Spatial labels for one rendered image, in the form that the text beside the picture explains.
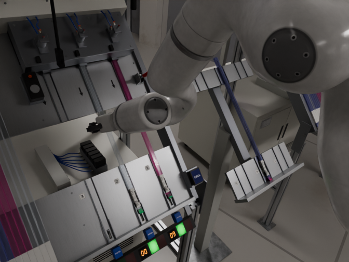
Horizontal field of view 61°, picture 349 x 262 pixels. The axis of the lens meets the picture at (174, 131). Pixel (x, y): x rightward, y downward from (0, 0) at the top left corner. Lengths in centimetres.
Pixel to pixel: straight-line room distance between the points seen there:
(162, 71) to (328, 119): 28
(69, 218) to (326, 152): 68
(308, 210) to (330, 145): 181
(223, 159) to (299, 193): 113
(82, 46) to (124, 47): 14
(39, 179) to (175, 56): 89
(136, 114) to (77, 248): 43
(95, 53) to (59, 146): 58
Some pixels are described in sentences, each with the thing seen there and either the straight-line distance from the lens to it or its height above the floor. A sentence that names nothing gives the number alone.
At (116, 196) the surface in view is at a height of 80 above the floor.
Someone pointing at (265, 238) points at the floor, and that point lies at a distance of 194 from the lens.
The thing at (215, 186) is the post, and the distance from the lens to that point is 137.
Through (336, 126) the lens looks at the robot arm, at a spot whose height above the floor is 129.
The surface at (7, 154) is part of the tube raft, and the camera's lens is 88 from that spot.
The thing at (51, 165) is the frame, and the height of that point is 66.
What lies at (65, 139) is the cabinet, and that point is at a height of 62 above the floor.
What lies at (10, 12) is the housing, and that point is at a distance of 95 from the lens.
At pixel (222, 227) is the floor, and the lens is 190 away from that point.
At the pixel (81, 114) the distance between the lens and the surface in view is 94.
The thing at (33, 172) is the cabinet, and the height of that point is 62.
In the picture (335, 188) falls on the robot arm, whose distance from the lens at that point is 43.
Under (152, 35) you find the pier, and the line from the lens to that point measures 429.
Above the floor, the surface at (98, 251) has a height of 73.
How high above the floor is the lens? 148
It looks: 35 degrees down
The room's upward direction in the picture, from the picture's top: 6 degrees clockwise
